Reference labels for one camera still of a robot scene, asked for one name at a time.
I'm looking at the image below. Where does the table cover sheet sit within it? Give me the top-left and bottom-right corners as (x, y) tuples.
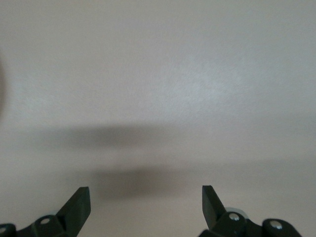
(0, 0), (316, 237)

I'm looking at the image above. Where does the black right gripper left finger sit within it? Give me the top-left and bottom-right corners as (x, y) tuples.
(0, 187), (91, 237)

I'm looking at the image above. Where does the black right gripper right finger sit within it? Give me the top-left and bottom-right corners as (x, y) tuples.
(199, 185), (304, 237)

